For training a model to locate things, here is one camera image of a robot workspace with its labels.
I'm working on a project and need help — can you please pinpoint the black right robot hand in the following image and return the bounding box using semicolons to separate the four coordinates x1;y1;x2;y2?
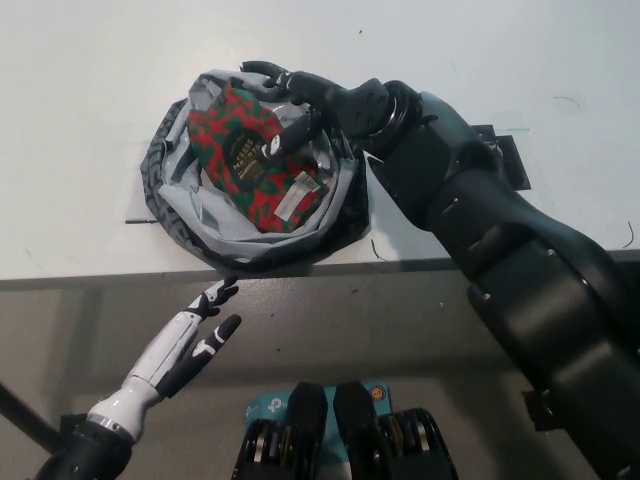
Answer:
238;59;387;162

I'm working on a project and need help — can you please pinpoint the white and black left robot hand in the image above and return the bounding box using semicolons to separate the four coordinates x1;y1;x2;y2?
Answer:
85;275;244;445

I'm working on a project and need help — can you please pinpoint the red green coffee bean bag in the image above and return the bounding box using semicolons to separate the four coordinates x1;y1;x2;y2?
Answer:
187;82;331;235

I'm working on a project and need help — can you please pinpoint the black grey plastic bag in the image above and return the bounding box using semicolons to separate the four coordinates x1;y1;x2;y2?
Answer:
138;67;371;274

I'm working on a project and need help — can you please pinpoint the teal router box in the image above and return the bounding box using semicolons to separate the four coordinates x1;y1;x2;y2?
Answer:
243;382;396;480

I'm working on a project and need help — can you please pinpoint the black metal table leg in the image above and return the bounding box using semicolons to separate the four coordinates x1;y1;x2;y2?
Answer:
0;382;56;449

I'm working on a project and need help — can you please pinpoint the black tape patch on table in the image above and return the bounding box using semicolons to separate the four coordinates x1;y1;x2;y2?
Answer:
469;124;532;192

